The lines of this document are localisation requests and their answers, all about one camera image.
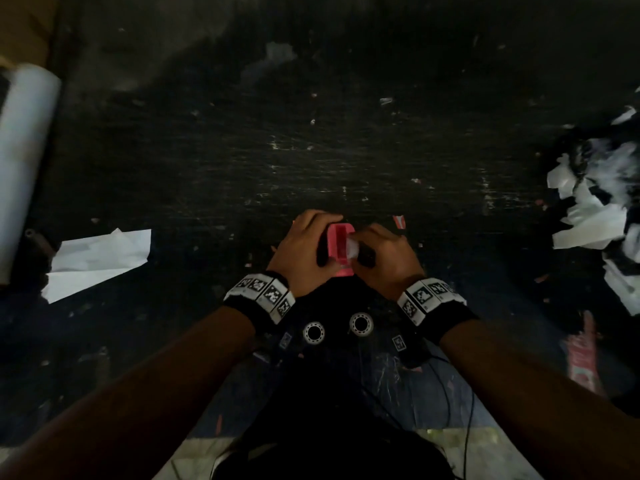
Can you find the black wristband with marker tags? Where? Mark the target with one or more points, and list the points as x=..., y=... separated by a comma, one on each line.
x=262, y=297
x=432, y=304

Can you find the pink plastic box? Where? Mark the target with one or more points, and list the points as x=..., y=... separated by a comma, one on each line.
x=340, y=247

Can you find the person's right hand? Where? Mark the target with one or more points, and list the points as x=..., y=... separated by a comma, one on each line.
x=395, y=269

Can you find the person's right forearm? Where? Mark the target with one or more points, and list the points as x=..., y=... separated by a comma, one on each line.
x=540, y=409

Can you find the person's right fingers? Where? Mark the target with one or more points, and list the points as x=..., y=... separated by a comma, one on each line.
x=372, y=234

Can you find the small red white scrap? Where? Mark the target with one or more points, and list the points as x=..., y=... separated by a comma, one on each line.
x=399, y=222

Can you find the white paper sheet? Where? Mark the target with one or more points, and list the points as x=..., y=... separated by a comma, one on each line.
x=95, y=262

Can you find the person's left thumb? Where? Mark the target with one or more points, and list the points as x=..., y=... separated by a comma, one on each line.
x=332, y=268

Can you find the person's left forearm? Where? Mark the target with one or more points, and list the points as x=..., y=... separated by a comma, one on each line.
x=140, y=399

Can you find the white paper roll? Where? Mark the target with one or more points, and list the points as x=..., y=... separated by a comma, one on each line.
x=22, y=159

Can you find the brown cardboard piece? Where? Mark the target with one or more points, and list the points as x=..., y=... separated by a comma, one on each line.
x=25, y=27

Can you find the small dark tube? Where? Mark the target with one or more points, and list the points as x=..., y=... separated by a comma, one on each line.
x=39, y=240

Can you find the pile of white paper scraps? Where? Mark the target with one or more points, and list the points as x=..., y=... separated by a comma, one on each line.
x=595, y=214

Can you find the person's left hand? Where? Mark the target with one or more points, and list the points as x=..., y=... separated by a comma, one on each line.
x=295, y=257

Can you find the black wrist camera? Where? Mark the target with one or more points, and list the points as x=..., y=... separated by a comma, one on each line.
x=313, y=333
x=361, y=324

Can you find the person's black clothing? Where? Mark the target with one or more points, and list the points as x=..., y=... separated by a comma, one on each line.
x=330, y=434

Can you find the pink printed packet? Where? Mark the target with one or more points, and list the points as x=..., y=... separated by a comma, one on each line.
x=584, y=357

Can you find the small white plastic piece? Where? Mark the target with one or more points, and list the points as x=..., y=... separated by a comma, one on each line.
x=352, y=248

